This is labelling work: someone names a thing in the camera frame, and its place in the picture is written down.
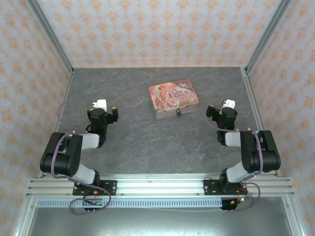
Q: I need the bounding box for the aluminium frame post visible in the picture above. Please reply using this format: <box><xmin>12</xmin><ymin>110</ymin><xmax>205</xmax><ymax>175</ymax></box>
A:
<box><xmin>245</xmin><ymin>0</ymin><xmax>292</xmax><ymax>74</ymax></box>
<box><xmin>26</xmin><ymin>0</ymin><xmax>75</xmax><ymax>75</ymax></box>

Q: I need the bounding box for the aluminium side rail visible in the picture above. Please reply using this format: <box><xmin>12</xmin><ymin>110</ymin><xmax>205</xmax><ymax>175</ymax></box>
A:
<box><xmin>39</xmin><ymin>71</ymin><xmax>74</xmax><ymax>178</ymax></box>
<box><xmin>242</xmin><ymin>67</ymin><xmax>281</xmax><ymax>177</ymax></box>

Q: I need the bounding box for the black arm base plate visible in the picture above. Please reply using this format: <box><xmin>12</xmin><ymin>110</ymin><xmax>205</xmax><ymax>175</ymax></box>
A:
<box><xmin>72</xmin><ymin>179</ymin><xmax>118</xmax><ymax>196</ymax></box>
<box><xmin>203</xmin><ymin>179</ymin><xmax>248</xmax><ymax>196</ymax></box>

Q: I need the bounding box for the white slotted cable duct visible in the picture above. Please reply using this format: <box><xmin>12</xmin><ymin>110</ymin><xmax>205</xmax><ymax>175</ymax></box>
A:
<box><xmin>36</xmin><ymin>198</ymin><xmax>223</xmax><ymax>208</ymax></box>

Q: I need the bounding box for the aluminium cross rail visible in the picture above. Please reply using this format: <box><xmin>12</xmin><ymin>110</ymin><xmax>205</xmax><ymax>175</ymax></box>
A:
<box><xmin>25</xmin><ymin>174</ymin><xmax>295</xmax><ymax>198</ymax></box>

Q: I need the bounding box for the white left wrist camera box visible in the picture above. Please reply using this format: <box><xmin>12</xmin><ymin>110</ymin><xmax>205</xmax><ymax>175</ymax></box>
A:
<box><xmin>93</xmin><ymin>99</ymin><xmax>108</xmax><ymax>111</ymax></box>

